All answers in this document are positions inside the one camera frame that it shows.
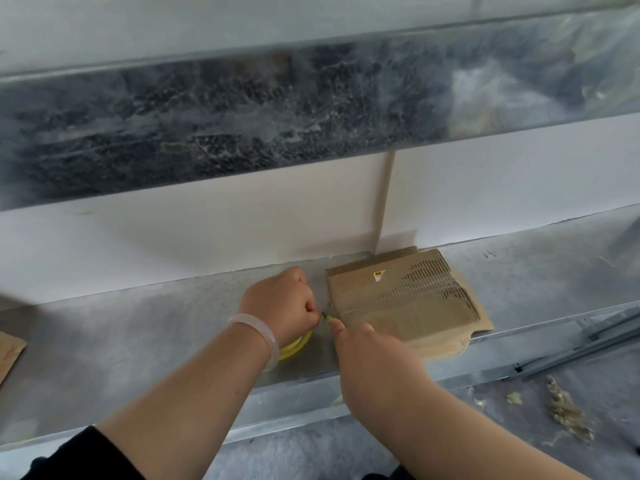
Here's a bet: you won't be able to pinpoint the person's black sleeve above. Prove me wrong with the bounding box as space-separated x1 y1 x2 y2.
19 425 146 480

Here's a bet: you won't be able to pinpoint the person's left hand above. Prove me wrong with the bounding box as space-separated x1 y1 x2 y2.
239 266 321 349

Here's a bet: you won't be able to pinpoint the person's right forearm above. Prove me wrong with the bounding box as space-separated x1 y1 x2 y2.
379 384 591 480

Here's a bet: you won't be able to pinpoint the person's black trousers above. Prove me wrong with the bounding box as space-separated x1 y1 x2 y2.
362 464 416 480

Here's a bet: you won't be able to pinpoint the white-labelled cardboard box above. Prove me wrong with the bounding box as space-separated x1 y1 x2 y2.
0 330 27 385

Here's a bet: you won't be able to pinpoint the white bangle bracelet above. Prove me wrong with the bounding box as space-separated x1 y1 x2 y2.
228 313 281 373

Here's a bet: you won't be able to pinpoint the pile of beige paper scraps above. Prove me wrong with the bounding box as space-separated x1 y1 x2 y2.
543 375 595 443

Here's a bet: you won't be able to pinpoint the person's right hand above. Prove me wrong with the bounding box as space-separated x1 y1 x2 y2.
329 318 446 435

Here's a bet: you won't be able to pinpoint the yellow tape roll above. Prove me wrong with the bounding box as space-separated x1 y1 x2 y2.
279 329 313 362

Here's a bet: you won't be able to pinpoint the person's left forearm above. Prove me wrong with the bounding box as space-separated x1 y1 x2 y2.
97 322 273 480

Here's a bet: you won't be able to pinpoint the plain perforated cardboard box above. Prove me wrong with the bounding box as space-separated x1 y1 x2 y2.
325 246 495 361

